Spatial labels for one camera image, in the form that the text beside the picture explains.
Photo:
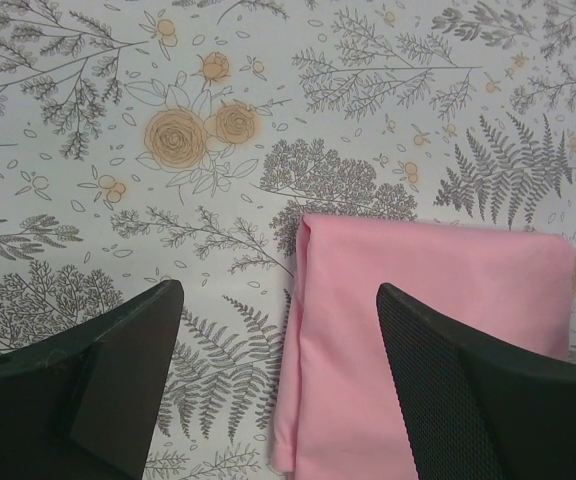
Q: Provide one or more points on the floral patterned table cloth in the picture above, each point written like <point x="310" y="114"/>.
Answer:
<point x="146" y="141"/>

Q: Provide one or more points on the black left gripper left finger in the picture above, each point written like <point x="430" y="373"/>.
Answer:
<point x="83" y="404"/>

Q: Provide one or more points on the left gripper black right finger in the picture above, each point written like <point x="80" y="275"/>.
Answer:
<point x="474" y="406"/>

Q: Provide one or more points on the pink t shirt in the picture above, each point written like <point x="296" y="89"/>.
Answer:
<point x="337" y="415"/>

